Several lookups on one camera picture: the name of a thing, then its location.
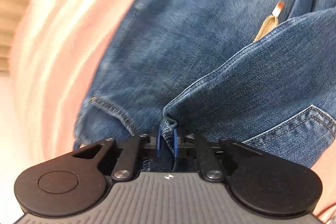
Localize blue denim jeans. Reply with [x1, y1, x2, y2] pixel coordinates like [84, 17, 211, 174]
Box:
[74, 0, 335, 167]

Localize orange bed sheet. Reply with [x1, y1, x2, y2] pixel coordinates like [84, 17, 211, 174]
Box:
[10, 0, 134, 165]

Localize beige drawstring belt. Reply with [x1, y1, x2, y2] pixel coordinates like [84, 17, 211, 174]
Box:
[253, 1, 285, 42]

